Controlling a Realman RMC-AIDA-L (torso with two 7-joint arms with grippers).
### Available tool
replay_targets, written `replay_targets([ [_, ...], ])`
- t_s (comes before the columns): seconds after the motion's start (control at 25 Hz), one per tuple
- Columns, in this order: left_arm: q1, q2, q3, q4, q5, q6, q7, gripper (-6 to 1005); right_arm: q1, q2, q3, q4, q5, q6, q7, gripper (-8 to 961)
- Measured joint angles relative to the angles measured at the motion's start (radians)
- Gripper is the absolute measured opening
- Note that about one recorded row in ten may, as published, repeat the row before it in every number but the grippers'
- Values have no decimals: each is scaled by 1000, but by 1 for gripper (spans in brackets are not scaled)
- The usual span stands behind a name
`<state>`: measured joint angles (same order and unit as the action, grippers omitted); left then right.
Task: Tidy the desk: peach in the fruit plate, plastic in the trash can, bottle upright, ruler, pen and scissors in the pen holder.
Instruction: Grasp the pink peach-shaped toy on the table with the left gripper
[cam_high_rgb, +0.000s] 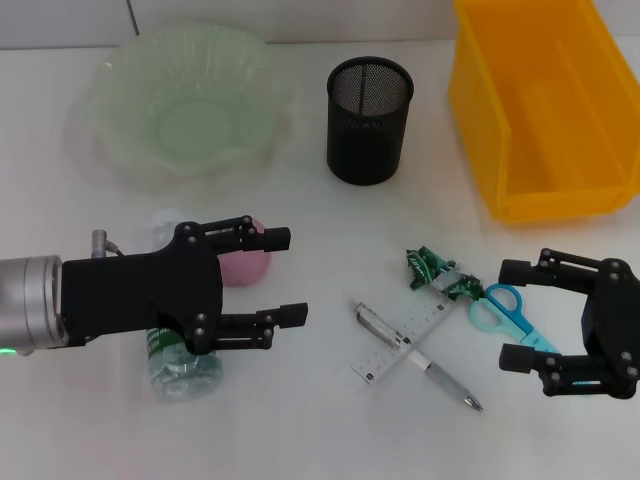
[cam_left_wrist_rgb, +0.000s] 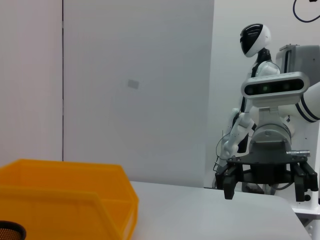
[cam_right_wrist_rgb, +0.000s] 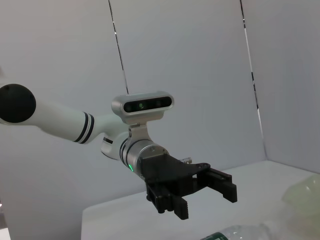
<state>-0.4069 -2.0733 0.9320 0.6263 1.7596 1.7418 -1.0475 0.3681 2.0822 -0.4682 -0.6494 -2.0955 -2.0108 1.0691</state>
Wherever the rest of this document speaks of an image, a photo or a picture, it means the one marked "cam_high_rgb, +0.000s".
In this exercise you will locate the clear plastic ruler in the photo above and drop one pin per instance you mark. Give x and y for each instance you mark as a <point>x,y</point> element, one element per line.
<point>400,350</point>

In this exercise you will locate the silver clear ballpoint pen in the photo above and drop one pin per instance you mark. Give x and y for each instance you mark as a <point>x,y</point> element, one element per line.
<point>442,377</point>

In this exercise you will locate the translucent green plastic fruit plate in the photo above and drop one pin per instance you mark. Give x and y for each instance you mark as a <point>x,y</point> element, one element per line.
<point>190,115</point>

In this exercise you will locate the green plastic wrapper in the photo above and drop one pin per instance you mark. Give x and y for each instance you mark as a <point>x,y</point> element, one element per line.
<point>430,267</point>

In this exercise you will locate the yellow plastic bin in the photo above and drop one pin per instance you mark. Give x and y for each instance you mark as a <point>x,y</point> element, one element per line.
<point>560,125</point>

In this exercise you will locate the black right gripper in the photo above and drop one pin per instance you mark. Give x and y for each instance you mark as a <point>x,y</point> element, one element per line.
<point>617,325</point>

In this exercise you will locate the light blue scissors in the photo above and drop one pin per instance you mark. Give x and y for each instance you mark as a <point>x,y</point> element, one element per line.
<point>520,327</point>

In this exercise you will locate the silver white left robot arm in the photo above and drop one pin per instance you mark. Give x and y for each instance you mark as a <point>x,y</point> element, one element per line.
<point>30,305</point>

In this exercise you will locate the clear green-label water bottle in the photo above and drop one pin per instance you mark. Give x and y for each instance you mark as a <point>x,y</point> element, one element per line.
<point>182,372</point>

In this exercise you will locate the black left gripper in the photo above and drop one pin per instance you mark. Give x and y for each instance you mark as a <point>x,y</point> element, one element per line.
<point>140,290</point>

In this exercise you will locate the black mesh pen holder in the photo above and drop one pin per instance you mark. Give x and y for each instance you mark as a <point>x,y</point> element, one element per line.
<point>367,135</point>

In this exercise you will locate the pink peach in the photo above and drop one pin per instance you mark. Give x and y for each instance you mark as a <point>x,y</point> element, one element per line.
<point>245,270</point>

